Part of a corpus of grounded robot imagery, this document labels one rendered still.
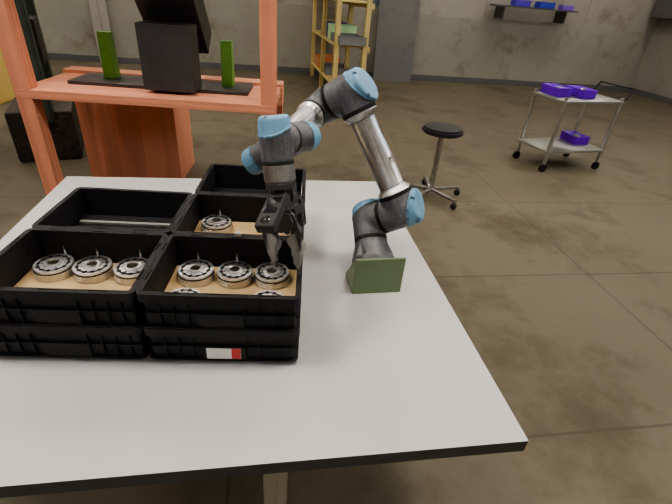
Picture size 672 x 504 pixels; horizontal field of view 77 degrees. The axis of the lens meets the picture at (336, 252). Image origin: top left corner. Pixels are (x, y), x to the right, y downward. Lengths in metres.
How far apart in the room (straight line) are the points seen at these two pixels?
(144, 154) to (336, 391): 3.35
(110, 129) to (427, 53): 7.77
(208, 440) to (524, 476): 1.35
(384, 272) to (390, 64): 8.76
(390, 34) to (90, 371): 9.34
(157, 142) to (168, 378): 3.09
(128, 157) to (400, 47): 7.09
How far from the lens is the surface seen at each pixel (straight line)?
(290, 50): 9.99
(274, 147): 0.98
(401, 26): 10.10
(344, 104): 1.40
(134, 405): 1.18
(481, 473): 1.98
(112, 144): 4.25
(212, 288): 1.27
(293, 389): 1.15
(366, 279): 1.44
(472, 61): 10.99
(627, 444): 2.39
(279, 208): 0.97
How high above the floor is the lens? 1.58
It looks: 32 degrees down
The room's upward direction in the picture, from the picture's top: 5 degrees clockwise
